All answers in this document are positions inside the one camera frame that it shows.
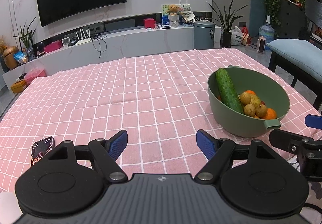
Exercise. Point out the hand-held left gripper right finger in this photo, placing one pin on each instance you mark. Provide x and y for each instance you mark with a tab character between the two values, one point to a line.
205	144

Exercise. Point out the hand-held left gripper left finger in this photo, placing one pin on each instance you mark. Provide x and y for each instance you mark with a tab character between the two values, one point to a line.
118	144

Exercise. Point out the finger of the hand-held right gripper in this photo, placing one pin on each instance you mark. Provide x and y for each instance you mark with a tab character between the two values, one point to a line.
284	139
314	122

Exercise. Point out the green colander bowl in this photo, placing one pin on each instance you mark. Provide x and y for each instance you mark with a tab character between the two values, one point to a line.
251	128

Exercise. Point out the small tan round fruit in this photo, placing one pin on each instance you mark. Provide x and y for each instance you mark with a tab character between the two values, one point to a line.
261	110
249	110
245	98

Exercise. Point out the brown round fruits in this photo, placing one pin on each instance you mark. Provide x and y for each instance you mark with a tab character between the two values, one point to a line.
256	100

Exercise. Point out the pink checked tablecloth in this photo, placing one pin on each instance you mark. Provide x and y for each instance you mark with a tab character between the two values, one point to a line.
125	100

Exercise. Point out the black wooden chair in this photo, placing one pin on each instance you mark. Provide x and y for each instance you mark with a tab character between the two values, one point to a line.
296	73

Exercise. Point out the green cucumber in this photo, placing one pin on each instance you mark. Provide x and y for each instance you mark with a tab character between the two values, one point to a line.
227	90

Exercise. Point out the pale blue seat cushion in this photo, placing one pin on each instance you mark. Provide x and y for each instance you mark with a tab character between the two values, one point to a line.
294	52

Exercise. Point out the black smartphone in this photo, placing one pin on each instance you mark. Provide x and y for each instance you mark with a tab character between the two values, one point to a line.
41	149

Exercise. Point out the small white heater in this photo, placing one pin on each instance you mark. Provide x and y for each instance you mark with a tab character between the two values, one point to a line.
261	44

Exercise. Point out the blue water jug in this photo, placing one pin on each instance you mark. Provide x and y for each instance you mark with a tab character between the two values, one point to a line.
266	32

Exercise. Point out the dark sideboard cabinet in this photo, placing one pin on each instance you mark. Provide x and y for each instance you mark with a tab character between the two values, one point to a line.
291	20

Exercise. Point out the red paper bag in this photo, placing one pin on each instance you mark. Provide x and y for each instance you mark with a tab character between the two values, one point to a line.
246	39

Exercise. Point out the pink plastic storage box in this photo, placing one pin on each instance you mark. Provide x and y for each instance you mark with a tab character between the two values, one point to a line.
35	76

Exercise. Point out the grey tv cabinet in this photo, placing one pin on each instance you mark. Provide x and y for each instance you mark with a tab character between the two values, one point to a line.
151	40

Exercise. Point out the grey-blue trash bin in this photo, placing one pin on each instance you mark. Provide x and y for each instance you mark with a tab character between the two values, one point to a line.
203	35

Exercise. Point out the white router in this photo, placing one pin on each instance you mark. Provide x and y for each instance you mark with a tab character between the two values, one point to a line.
83	40

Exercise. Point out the white plastic bag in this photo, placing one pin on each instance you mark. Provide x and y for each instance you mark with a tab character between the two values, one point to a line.
236	37

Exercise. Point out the orange cardboard box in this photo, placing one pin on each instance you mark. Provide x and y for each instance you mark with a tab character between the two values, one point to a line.
18	86

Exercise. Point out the small white clock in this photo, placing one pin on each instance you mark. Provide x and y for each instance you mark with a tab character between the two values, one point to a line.
66	41

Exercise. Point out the pink tissue box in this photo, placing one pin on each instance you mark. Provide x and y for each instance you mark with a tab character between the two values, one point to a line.
52	46

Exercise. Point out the long-leaf potted plant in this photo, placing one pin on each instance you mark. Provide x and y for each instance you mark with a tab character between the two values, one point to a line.
226	25

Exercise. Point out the red box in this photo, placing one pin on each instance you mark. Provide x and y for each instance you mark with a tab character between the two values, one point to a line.
149	23

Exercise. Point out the blue snack bag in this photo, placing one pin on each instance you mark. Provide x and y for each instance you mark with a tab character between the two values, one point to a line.
20	57

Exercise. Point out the white hand fan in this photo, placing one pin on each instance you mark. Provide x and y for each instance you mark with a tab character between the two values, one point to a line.
188	13

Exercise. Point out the teddy bear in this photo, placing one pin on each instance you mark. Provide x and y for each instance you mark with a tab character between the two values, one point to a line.
173	15

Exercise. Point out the green printed box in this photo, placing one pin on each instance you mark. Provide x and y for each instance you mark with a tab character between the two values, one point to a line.
165	13

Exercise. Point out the golden round jar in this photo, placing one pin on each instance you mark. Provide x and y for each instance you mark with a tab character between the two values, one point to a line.
10	57

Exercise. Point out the slim-leaf potted plant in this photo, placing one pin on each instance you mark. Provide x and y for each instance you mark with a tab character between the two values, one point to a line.
25	37

